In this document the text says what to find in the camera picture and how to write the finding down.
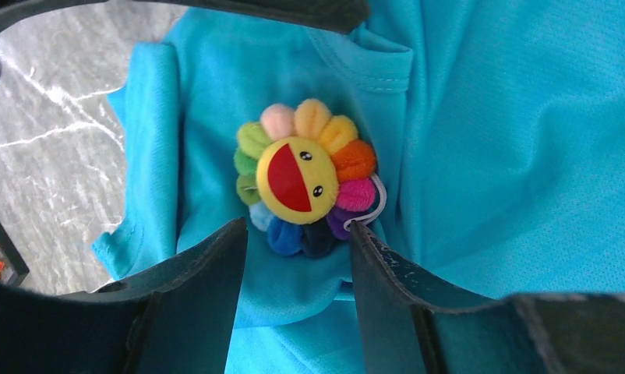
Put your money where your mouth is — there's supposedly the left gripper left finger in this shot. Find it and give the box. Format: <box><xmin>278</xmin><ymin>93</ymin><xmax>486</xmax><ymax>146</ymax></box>
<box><xmin>0</xmin><ymin>218</ymin><xmax>248</xmax><ymax>373</ymax></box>

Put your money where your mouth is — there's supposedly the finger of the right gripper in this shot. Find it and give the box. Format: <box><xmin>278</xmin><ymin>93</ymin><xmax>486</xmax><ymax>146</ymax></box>
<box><xmin>0</xmin><ymin>0</ymin><xmax>371</xmax><ymax>91</ymax></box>

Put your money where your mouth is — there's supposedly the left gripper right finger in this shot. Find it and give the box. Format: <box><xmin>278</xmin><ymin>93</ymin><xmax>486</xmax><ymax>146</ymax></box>
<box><xmin>350</xmin><ymin>222</ymin><xmax>625</xmax><ymax>373</ymax></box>

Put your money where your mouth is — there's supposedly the colourful flower plush patch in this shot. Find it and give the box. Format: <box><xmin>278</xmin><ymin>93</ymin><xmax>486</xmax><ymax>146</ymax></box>
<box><xmin>234</xmin><ymin>99</ymin><xmax>387</xmax><ymax>258</ymax></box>

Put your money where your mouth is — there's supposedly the black square frame holder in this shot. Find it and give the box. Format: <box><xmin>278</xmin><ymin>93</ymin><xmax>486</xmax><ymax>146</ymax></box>
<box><xmin>0</xmin><ymin>222</ymin><xmax>30</xmax><ymax>287</ymax></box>

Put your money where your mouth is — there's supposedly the teal t-shirt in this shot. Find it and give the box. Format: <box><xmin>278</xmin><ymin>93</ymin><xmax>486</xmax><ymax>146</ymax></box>
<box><xmin>93</xmin><ymin>1</ymin><xmax>625</xmax><ymax>373</ymax></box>

